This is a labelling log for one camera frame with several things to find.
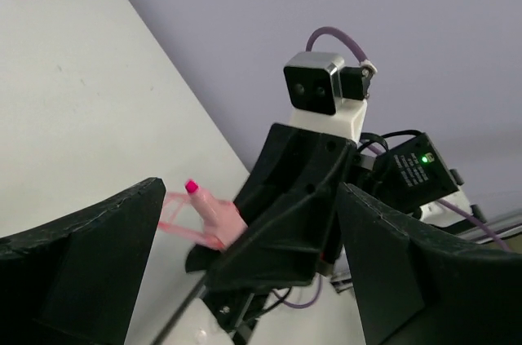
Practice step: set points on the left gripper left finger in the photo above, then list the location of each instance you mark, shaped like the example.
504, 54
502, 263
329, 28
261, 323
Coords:
75, 280

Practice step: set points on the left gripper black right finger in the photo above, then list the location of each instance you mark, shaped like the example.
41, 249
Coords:
415, 284

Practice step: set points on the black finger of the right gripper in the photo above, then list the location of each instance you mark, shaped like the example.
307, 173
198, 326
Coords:
287, 199

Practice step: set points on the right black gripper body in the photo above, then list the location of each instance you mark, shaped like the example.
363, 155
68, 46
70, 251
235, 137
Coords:
408, 172

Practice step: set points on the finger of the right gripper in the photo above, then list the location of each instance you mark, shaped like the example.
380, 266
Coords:
256, 268

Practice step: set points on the pink highlighter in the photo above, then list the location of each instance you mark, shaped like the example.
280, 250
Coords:
222, 222

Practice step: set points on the clear pink highlighter cap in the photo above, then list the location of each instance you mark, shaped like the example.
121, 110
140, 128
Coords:
179, 218

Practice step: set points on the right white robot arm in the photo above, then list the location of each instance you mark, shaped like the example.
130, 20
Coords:
239, 309

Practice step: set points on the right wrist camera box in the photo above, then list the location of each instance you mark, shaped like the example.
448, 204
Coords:
327, 96

